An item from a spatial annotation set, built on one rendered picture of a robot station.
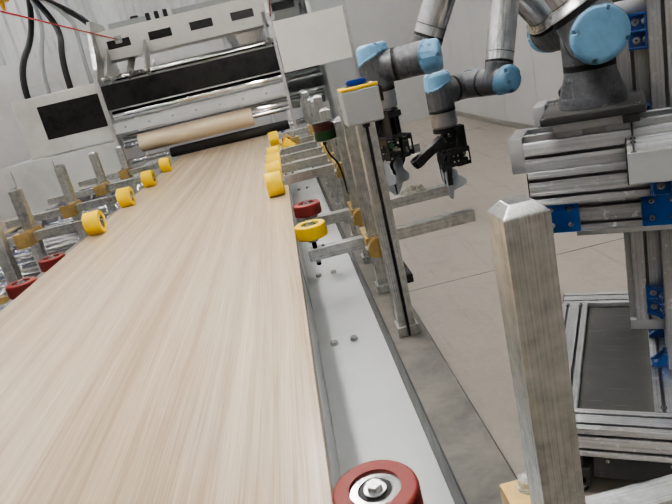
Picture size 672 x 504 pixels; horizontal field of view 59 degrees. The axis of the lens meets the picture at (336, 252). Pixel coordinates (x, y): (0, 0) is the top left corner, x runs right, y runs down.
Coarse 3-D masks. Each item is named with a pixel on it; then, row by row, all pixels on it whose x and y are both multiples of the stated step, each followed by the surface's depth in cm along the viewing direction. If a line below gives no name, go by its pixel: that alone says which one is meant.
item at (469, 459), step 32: (352, 256) 190; (384, 288) 149; (384, 320) 134; (416, 320) 131; (416, 352) 117; (416, 384) 106; (448, 384) 104; (448, 416) 95; (448, 448) 88; (480, 448) 86; (448, 480) 88; (480, 480) 80; (512, 480) 79
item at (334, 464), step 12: (300, 252) 195; (312, 312) 165; (312, 324) 142; (312, 336) 126; (324, 384) 126; (324, 396) 112; (324, 408) 102; (324, 420) 93; (336, 456) 102; (336, 468) 93; (336, 480) 85
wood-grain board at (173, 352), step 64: (192, 192) 244; (256, 192) 210; (64, 256) 181; (128, 256) 162; (192, 256) 147; (256, 256) 134; (0, 320) 132; (64, 320) 121; (128, 320) 112; (192, 320) 105; (256, 320) 98; (0, 384) 97; (64, 384) 91; (128, 384) 86; (192, 384) 82; (256, 384) 77; (0, 448) 77; (64, 448) 73; (128, 448) 70; (192, 448) 67; (256, 448) 64; (320, 448) 61
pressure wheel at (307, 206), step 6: (300, 204) 173; (306, 204) 172; (312, 204) 169; (318, 204) 171; (294, 210) 171; (300, 210) 169; (306, 210) 169; (312, 210) 169; (318, 210) 171; (300, 216) 170; (306, 216) 170; (312, 216) 173
